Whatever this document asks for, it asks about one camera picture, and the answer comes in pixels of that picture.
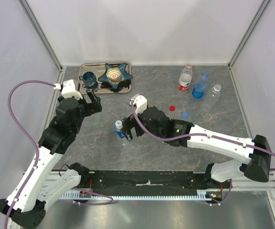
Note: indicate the red label water bottle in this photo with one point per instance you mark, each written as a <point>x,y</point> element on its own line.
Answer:
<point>185,78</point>

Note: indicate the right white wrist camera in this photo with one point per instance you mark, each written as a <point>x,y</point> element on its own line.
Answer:
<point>140,103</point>

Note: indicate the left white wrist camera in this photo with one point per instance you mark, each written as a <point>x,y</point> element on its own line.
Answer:
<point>68,89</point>

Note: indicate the blue label small bottle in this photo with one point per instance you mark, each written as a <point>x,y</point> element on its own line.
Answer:
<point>120,136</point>

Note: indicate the blue star-shaped dish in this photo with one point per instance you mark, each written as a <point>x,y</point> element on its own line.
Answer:
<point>122,67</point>

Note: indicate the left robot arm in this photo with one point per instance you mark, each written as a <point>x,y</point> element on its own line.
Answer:
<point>27,205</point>

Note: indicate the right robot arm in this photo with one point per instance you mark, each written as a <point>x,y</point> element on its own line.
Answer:
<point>249,158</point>

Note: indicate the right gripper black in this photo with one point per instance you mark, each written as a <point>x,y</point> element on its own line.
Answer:
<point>128,123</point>

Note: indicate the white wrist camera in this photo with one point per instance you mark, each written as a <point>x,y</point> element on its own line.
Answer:
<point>68,89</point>
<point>140,103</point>

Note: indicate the clear small bottle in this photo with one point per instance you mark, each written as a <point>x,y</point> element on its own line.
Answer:
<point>211,98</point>

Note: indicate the small patterned bowl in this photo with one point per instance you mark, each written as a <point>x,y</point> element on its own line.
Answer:
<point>114,75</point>

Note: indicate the slotted cable duct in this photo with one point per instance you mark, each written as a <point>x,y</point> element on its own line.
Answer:
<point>196,195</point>

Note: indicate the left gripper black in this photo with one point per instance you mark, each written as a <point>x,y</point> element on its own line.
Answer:
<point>91,108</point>

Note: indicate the blue ceramic cup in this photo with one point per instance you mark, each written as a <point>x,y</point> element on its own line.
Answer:
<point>88,82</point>

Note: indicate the metal tray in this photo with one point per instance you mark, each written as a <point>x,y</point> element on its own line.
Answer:
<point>103,88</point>

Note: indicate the white blue-print bottle cap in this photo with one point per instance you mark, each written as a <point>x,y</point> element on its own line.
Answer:
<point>119,124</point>

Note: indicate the blue cap water bottle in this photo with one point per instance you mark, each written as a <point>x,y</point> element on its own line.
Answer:
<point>200,86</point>

